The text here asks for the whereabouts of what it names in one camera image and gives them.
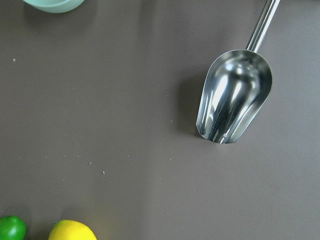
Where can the metal ice scoop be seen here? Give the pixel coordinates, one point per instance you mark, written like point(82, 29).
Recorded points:
point(236, 87)

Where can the yellow lemon lower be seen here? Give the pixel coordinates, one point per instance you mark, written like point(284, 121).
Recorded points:
point(71, 230)

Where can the mint green bowl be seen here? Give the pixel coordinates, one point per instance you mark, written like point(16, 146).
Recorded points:
point(55, 6)

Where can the green lime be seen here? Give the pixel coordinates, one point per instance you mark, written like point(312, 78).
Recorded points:
point(12, 228)

